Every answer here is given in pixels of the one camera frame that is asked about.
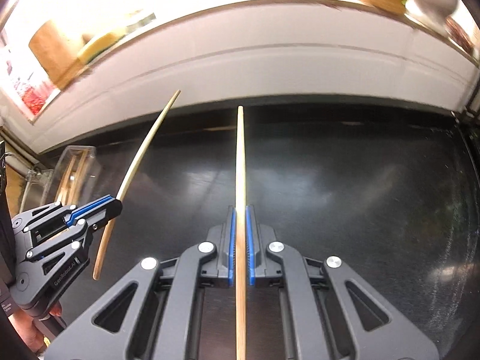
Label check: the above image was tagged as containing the metal sink faucet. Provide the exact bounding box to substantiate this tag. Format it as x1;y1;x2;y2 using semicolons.
2;152;38;179

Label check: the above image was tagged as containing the square-tip wooden chopstick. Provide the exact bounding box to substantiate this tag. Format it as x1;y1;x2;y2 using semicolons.
235;106;247;360

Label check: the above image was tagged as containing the round-tip wooden chopstick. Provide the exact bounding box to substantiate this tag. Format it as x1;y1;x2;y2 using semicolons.
92;90;181;281

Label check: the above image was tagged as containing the yellow sponge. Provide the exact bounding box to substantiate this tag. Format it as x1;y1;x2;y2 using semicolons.
77;30;125;65

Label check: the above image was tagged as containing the clear plastic utensil tray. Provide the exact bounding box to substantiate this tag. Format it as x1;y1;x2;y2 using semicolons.
41;145;101;206

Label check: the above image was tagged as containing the person's left hand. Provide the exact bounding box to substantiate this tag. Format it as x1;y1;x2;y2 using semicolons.
8;309;47;355

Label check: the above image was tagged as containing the red printed package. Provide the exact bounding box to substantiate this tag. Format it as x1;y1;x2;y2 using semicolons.
1;44;59;121

